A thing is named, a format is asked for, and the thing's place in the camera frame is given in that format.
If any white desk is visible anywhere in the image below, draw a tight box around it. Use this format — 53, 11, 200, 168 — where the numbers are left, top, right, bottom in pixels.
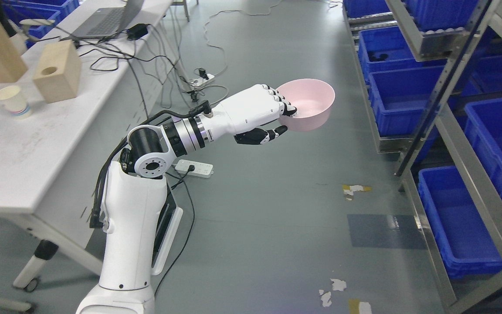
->
0, 0, 178, 274

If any paper cup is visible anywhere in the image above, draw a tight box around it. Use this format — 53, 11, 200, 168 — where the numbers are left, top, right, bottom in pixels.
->
0, 85, 33, 119

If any white power strip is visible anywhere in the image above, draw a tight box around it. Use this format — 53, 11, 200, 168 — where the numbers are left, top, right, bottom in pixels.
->
174, 159, 214, 177

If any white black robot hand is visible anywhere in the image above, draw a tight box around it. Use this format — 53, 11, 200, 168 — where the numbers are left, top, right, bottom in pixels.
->
201, 84, 297, 145

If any pink bowl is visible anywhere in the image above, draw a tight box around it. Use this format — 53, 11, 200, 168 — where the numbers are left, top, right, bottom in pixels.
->
276, 78, 336, 132

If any steel shelf rack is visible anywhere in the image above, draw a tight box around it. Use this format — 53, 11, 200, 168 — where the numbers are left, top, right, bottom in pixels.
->
343, 0, 502, 314

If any far power strip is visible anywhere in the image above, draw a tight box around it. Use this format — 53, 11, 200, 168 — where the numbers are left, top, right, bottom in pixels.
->
188, 68, 215, 88

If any grey laptop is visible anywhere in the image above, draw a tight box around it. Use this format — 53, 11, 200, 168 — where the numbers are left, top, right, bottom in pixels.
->
72, 0, 144, 39

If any wooden block with hole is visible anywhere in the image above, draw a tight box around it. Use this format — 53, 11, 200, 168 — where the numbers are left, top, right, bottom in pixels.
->
33, 40, 81, 103

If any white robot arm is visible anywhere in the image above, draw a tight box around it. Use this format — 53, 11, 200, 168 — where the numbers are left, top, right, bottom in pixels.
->
76, 101, 213, 314

